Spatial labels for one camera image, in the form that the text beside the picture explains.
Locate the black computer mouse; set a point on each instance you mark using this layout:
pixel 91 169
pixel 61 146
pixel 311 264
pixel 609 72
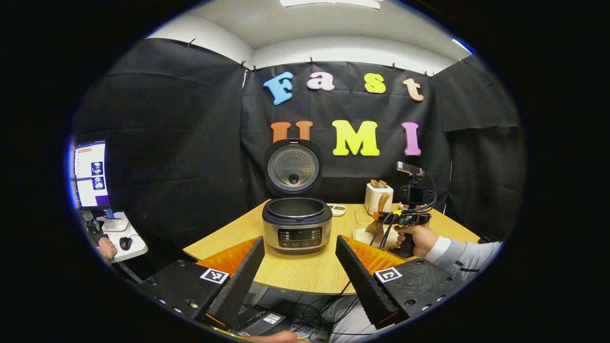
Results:
pixel 126 243

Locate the ceiling light panel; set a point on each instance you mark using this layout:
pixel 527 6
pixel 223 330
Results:
pixel 329 3

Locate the computer monitor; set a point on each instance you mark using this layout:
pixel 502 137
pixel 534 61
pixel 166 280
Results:
pixel 91 174

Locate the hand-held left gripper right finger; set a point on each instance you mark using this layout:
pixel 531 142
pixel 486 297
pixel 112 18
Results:
pixel 364 286

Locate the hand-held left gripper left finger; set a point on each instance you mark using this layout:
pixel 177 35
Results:
pixel 233 288

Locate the white box device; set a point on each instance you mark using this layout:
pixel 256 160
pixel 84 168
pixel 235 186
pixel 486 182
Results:
pixel 116 225

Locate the white toaster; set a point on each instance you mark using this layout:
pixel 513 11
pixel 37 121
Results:
pixel 374 202

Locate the wooden spoon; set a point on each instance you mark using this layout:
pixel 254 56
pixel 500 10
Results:
pixel 382 200

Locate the black backdrop cloth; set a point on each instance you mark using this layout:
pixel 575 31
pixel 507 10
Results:
pixel 181 143

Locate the dark gray rice cooker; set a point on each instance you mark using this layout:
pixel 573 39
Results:
pixel 295 224

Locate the person's gray clothing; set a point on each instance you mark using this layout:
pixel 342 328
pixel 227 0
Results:
pixel 343 319

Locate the white divided dish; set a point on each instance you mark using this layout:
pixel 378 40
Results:
pixel 338 209

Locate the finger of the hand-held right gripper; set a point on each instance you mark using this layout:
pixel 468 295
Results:
pixel 388 218

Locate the black device box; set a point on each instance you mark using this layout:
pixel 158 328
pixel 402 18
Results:
pixel 257 324

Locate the white side desk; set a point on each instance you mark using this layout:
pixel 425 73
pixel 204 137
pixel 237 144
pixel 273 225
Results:
pixel 136 247

